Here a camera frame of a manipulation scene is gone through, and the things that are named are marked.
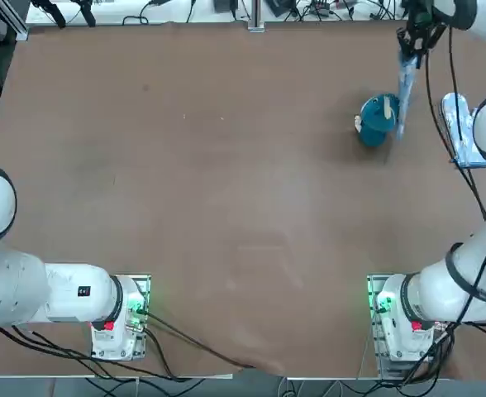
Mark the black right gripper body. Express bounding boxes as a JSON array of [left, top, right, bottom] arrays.
[[406, 0, 446, 31]]

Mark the blue cloud-print oven mitt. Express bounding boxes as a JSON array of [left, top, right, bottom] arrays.
[[394, 47, 418, 141], [440, 92, 486, 170]]

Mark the small blue plush doll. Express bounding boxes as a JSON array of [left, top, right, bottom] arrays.
[[353, 93, 402, 148]]

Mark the black tripod leg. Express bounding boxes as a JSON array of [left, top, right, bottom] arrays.
[[75, 0, 96, 27], [31, 0, 67, 28]]

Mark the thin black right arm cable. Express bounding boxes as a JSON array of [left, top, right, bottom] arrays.
[[447, 23, 465, 141]]

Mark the silver aluminium rail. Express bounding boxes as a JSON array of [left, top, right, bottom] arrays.
[[0, 0, 30, 42]]

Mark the black cable across table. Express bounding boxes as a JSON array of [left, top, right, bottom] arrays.
[[143, 312, 257, 369]]

